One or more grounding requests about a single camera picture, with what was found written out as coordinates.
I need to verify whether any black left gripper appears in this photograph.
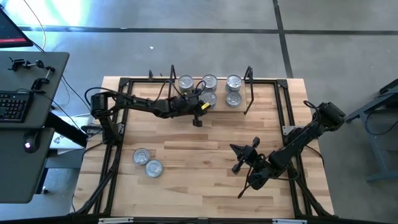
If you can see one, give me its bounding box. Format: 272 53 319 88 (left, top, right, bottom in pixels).
170 91 210 128

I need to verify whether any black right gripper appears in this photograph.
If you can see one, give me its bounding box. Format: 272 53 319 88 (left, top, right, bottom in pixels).
229 138 265 175

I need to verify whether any blue tuna can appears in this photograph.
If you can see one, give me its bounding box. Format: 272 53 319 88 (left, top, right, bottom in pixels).
200 90 218 108
201 73 219 91

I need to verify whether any green tuna can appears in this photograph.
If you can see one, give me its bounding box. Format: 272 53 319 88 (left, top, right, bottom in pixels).
177 74 195 93
144 159 164 179

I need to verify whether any teal tuna can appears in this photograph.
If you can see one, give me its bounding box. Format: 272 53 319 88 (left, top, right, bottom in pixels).
225 74 243 92
132 147 152 166
225 90 243 109

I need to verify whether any blue-grey metal stand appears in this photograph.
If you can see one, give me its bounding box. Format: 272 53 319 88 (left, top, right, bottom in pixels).
343 77 398 183

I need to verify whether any white box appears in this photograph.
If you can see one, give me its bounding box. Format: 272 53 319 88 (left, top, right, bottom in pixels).
49 115 94 151

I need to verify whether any black desk clamp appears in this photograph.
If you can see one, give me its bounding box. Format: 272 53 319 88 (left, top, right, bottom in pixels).
8 57 45 72
30 65 57 93

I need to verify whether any black computer mouse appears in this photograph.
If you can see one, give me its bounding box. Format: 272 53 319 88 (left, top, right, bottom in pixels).
23 129 40 154

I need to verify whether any black keyboard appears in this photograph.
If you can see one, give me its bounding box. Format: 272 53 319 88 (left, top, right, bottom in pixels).
0 90 34 123

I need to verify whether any grey desk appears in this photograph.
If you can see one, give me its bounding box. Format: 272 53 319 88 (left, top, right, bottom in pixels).
0 51 90 205

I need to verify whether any black computer monitor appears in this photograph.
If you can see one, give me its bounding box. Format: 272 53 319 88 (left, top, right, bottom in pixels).
0 7 34 49

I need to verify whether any wooden shelf black metal frame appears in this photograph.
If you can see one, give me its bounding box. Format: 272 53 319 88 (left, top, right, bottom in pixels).
165 64 255 116

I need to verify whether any right arm brown cable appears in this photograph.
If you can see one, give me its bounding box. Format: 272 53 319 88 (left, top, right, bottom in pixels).
237 169 252 200

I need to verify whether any black aluminium table frame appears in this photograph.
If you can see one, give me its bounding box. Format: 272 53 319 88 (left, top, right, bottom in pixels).
70 76 336 224

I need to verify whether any silver metal bracket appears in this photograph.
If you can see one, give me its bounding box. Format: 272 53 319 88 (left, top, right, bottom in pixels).
98 217 134 224
272 218 308 224

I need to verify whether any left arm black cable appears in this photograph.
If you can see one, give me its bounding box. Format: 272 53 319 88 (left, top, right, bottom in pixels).
84 86 131 103

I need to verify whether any yellow cable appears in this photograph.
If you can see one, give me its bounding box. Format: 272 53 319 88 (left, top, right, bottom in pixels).
22 0 47 50

